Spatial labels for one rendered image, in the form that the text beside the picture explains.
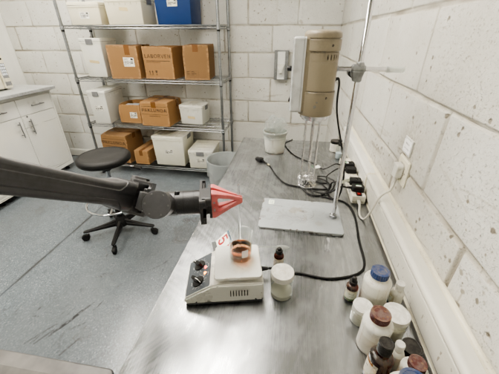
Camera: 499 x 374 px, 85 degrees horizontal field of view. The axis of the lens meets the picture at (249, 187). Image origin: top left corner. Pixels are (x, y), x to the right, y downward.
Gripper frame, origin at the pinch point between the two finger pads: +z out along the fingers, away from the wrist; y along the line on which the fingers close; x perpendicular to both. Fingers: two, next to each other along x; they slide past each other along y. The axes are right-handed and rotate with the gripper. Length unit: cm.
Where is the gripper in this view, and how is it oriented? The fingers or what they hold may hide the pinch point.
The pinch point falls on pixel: (238, 199)
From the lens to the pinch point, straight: 66.1
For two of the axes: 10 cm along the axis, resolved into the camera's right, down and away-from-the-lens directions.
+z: 9.9, -0.6, 1.2
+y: -1.3, -4.8, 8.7
